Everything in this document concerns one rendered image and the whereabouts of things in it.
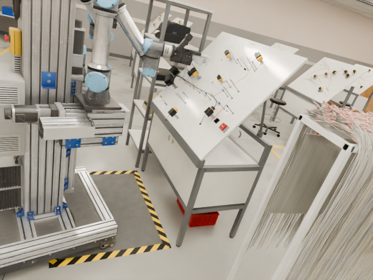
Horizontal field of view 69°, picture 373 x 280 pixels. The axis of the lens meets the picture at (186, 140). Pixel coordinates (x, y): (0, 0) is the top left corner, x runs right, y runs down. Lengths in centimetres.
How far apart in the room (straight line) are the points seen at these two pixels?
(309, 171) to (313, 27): 1020
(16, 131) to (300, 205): 179
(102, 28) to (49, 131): 59
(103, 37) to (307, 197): 152
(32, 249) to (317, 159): 183
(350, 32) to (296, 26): 245
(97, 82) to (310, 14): 1052
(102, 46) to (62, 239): 129
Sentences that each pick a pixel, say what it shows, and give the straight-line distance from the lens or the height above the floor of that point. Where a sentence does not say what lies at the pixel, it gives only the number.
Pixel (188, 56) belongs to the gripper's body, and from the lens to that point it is 155.
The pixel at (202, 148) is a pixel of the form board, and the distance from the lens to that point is 199.
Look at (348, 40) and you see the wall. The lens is 1296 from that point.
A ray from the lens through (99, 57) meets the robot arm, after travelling 153.
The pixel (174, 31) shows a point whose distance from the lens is 295.
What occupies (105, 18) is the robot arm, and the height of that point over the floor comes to 165.
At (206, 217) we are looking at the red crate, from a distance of 268.
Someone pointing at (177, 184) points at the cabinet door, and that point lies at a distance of 236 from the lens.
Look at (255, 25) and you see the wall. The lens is 1050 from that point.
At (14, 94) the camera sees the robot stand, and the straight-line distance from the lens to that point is 176.
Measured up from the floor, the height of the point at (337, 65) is 157.
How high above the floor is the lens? 176
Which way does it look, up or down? 24 degrees down
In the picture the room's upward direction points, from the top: 15 degrees clockwise
